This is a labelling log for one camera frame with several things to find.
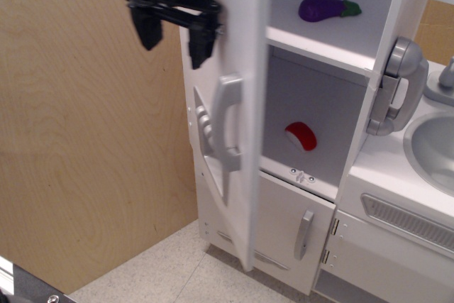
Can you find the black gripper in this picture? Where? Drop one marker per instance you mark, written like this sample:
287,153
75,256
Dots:
199,16

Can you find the white fridge door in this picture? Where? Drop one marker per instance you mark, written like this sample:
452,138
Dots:
228,201

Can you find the white toy fridge cabinet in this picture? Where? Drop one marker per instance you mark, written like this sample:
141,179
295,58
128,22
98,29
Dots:
326,75

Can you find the purple toy eggplant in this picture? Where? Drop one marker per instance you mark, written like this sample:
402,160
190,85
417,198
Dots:
318,10

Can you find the white magnetic door latch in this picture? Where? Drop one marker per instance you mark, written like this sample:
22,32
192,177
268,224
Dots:
299,176

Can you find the white lower freezer door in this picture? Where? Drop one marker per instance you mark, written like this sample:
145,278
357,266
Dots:
281,205

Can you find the grey toy telephone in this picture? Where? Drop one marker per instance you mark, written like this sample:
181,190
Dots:
400,90

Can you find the silver oven door hinge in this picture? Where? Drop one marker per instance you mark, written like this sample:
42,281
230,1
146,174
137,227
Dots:
327,253

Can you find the grey toy faucet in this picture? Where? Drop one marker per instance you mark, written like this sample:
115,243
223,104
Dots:
439,86

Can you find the grey toy sink basin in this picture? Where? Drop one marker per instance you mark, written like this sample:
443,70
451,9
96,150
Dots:
428,146

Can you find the white oven cabinet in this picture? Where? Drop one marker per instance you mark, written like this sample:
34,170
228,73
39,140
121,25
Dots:
374,262

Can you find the grey oven vent panel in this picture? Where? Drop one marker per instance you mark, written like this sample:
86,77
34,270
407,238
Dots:
409,222

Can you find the grey fridge door handle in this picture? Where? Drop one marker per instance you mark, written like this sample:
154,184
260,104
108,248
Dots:
228,93

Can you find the grey freezer door handle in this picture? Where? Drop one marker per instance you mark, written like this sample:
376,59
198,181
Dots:
302,234

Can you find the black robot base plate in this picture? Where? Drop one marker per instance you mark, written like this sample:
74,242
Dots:
18,285

